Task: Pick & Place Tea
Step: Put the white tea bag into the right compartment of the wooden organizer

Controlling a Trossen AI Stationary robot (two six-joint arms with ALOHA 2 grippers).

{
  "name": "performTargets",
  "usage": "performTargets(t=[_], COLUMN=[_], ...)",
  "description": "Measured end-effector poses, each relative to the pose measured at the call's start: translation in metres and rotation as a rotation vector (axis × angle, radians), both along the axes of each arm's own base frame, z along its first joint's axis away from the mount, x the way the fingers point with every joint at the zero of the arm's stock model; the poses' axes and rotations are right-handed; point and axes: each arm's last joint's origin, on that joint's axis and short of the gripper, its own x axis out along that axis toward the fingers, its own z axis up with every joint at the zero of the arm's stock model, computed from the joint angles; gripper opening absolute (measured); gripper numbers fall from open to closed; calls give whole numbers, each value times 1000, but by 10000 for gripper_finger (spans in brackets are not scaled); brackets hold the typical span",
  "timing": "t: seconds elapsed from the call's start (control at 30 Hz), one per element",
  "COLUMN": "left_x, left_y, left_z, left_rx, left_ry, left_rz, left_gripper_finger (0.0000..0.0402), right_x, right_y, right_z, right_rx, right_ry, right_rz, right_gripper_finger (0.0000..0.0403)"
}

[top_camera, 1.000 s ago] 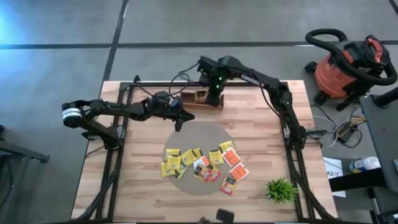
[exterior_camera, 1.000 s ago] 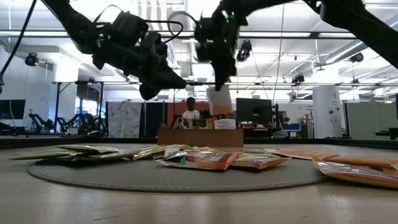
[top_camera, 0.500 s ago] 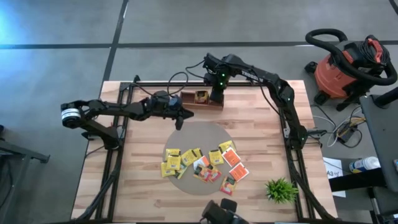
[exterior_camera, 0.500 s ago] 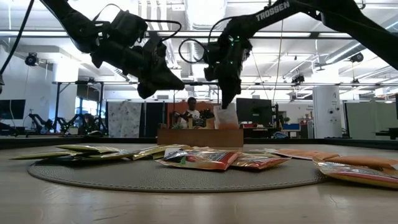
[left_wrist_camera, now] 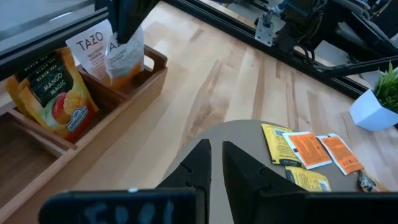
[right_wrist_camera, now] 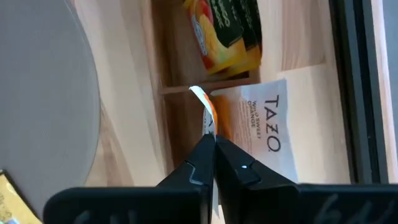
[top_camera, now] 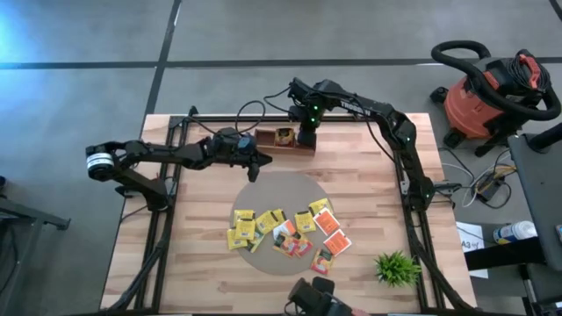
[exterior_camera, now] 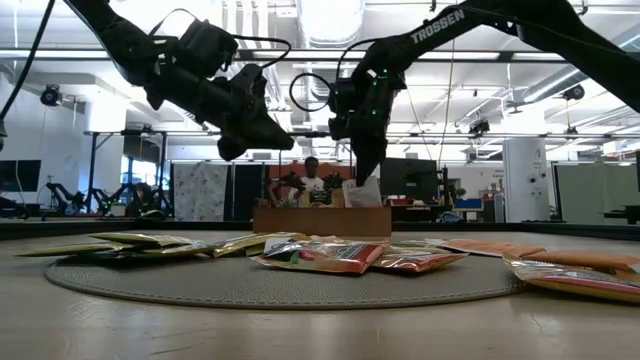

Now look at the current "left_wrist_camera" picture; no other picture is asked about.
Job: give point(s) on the yellow tea packet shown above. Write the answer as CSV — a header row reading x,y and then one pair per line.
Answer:
x,y
275,143
308,179

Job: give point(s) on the wooden tea organizer box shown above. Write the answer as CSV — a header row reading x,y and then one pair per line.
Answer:
x,y
109,118

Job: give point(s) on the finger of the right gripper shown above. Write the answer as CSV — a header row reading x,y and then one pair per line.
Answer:
x,y
136,15
116,15

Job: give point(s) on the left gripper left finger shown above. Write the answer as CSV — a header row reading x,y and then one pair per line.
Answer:
x,y
186,186

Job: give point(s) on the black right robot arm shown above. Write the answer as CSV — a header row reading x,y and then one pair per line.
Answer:
x,y
295,18

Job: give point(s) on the green plant white pot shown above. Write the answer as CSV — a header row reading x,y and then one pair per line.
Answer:
x,y
370,113

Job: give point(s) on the orange white Tazo tea packet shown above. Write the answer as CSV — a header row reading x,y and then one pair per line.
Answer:
x,y
342,154
90,46
308,149
124,62

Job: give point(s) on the silver bracket plate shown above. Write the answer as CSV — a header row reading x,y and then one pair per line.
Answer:
x,y
265,31

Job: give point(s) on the black aluminium rig frame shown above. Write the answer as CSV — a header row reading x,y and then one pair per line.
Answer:
x,y
236,29

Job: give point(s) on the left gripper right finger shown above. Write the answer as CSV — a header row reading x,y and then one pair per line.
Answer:
x,y
258,199

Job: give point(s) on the round grey mat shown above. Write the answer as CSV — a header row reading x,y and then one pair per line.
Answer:
x,y
242,133

